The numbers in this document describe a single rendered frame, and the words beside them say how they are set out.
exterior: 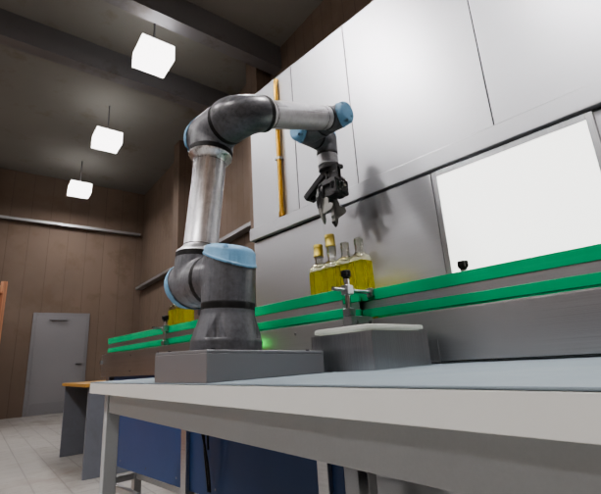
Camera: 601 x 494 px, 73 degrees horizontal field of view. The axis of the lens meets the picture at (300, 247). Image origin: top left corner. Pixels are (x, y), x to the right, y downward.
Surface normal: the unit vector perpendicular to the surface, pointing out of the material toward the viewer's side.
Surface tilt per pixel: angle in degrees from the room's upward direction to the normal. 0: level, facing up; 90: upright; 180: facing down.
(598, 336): 90
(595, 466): 90
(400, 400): 90
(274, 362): 90
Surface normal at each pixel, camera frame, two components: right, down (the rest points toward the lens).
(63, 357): 0.61, -0.25
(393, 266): -0.72, -0.15
